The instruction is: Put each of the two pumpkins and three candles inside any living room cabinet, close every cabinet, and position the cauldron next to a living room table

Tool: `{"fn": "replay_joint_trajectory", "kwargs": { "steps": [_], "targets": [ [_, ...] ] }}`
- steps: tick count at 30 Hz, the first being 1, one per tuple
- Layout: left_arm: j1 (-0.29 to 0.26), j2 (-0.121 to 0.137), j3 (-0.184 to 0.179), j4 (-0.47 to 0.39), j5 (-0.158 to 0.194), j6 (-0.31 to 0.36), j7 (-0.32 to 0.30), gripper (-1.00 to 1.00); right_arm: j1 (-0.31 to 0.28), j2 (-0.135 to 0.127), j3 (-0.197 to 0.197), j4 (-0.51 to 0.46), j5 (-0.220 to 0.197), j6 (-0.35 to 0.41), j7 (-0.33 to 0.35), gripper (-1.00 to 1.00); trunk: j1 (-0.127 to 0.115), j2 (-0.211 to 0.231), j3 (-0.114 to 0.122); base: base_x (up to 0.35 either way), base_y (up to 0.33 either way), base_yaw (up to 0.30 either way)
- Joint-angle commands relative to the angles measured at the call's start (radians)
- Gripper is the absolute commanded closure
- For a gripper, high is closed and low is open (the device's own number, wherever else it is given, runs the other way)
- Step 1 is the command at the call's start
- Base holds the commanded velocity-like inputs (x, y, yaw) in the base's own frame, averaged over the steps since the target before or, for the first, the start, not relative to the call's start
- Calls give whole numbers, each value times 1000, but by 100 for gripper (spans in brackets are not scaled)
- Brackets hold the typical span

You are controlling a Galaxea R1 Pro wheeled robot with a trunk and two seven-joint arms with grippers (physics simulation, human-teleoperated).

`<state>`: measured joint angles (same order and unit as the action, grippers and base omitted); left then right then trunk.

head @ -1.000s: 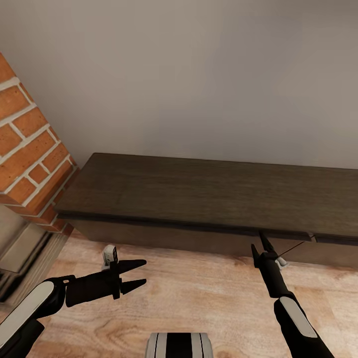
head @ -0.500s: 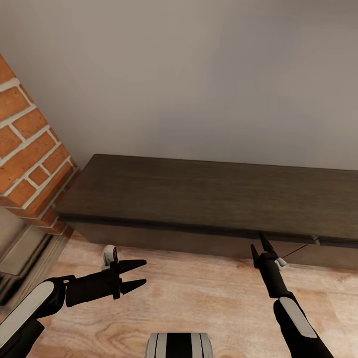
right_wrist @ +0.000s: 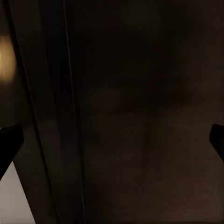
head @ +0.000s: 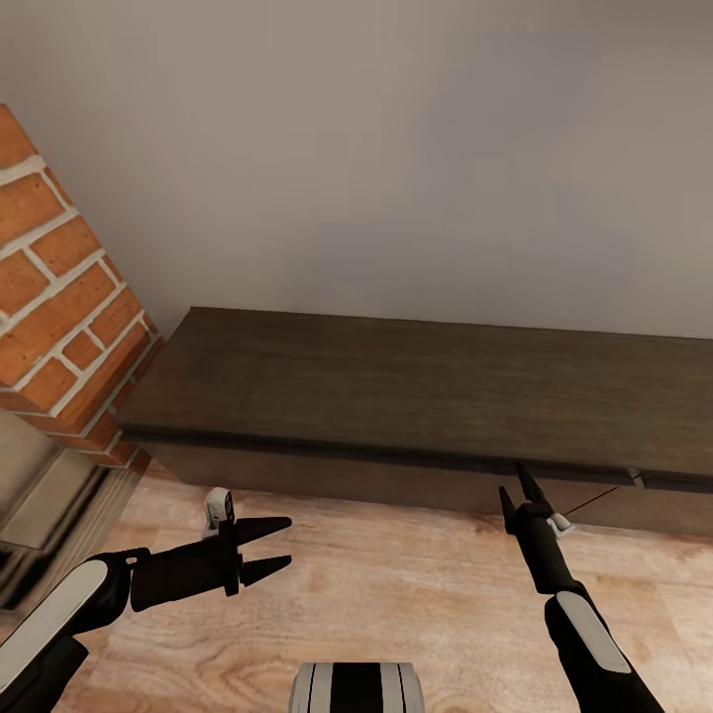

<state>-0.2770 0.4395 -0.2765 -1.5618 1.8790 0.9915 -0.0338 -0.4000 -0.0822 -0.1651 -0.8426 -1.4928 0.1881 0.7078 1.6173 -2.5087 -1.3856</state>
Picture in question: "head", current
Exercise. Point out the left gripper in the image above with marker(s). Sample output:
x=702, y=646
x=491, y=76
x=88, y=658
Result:
x=210, y=564

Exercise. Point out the wood fireplace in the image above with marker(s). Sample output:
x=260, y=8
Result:
x=57, y=509

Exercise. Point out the cabinet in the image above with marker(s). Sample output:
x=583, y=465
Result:
x=616, y=429

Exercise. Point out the robot trunk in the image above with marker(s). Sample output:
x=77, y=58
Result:
x=356, y=687

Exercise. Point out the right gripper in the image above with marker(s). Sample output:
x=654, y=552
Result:
x=529, y=522

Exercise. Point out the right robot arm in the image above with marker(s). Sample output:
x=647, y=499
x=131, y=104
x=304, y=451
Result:
x=603, y=679

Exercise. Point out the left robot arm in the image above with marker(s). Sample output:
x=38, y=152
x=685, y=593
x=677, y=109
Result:
x=40, y=657

